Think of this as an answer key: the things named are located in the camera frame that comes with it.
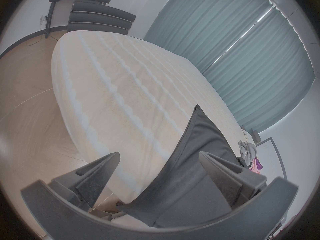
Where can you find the black T-shirt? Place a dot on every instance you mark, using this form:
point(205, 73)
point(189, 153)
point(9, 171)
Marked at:
point(190, 171)

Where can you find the grey garment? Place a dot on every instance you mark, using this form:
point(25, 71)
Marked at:
point(247, 150)

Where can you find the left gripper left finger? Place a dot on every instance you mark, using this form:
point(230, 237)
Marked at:
point(95, 176)

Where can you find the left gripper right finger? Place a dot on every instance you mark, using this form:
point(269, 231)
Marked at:
point(225, 179)

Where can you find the bed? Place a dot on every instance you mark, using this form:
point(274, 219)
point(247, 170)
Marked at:
point(125, 89)

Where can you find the pile of clothes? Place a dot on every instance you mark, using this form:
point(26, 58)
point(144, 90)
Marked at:
point(256, 165)

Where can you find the grey bedside table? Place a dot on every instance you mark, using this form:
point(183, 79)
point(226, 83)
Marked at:
point(256, 135)

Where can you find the blue-green curtain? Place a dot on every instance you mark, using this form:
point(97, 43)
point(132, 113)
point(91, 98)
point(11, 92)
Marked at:
point(205, 21)
point(270, 71)

